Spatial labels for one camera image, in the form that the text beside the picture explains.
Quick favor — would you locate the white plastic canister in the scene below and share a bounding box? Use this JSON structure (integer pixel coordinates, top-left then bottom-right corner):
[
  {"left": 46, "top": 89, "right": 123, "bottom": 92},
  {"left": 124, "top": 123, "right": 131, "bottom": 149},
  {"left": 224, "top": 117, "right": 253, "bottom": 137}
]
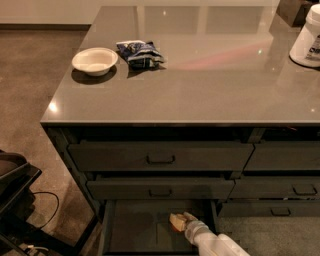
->
[{"left": 289, "top": 4, "right": 320, "bottom": 68}]

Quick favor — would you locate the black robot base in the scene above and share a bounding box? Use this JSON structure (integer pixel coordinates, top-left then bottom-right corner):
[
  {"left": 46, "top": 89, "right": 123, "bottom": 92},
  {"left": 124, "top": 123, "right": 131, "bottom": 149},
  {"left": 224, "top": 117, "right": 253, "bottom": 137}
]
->
[{"left": 0, "top": 151, "right": 77, "bottom": 256}]

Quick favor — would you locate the top left drawer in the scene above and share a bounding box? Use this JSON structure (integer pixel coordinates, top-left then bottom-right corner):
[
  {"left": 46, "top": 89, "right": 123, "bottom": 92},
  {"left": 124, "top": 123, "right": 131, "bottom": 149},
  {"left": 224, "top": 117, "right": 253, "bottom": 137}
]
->
[{"left": 68, "top": 141, "right": 254, "bottom": 172}]

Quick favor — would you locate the blue chip bag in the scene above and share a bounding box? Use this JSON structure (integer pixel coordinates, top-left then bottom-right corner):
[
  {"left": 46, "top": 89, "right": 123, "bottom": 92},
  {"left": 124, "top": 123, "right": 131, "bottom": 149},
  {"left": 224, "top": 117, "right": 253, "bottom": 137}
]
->
[{"left": 116, "top": 40, "right": 165, "bottom": 69}]

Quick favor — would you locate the open bottom left drawer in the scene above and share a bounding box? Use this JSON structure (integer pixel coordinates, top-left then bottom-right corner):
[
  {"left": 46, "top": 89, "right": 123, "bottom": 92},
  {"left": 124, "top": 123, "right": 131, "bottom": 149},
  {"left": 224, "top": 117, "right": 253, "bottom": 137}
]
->
[{"left": 98, "top": 199, "right": 218, "bottom": 256}]

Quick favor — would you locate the black cable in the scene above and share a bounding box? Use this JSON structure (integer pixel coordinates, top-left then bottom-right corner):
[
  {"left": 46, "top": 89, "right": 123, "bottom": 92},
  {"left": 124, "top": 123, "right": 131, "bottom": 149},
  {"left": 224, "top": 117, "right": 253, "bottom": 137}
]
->
[{"left": 28, "top": 191, "right": 61, "bottom": 231}]

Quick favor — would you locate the middle left drawer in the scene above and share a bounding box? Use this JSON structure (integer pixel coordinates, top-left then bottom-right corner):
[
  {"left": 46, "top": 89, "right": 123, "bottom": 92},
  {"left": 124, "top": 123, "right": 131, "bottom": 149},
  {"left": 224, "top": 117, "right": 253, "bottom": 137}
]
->
[{"left": 87, "top": 177, "right": 234, "bottom": 200}]

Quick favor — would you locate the top right drawer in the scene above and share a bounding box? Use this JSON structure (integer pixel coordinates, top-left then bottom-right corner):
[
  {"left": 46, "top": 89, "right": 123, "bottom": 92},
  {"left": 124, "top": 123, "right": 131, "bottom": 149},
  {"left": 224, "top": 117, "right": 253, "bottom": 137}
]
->
[{"left": 245, "top": 141, "right": 320, "bottom": 171}]

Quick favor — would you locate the bottom right drawer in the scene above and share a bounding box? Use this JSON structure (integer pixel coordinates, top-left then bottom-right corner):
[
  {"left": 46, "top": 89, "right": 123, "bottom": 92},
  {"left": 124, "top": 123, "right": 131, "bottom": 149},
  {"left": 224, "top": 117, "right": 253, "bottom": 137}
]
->
[{"left": 218, "top": 201, "right": 320, "bottom": 217}]

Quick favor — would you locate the white bowl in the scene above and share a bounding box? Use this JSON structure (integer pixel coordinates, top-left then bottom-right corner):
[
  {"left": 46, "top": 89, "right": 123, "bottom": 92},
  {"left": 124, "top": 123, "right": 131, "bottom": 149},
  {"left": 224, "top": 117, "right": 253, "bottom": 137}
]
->
[{"left": 72, "top": 47, "right": 118, "bottom": 76}]

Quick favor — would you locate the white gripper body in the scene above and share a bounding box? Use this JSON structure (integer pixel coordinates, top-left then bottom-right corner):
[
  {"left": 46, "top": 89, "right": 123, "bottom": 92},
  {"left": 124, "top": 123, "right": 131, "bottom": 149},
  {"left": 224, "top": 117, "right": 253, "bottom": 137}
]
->
[{"left": 184, "top": 220, "right": 209, "bottom": 245}]

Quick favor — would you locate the dark box in background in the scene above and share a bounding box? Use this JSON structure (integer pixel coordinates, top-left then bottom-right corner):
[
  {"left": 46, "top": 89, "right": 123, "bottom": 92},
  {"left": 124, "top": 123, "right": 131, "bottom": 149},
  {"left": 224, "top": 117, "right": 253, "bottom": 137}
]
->
[{"left": 276, "top": 0, "right": 315, "bottom": 27}]

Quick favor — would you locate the middle right drawer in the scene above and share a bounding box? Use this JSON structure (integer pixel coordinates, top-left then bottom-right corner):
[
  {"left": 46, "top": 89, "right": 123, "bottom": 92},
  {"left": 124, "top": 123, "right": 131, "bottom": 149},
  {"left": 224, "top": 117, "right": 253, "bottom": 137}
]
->
[{"left": 229, "top": 176, "right": 320, "bottom": 199}]

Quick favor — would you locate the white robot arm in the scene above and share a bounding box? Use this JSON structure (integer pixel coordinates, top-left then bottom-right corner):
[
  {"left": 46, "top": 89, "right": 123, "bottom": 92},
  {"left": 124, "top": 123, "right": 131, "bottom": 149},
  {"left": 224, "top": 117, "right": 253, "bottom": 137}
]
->
[{"left": 169, "top": 212, "right": 250, "bottom": 256}]

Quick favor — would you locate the red apple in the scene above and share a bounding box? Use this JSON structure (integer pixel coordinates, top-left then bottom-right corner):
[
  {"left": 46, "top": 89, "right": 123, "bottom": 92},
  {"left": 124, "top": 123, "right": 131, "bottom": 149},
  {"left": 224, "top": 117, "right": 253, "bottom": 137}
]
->
[{"left": 171, "top": 224, "right": 183, "bottom": 232}]

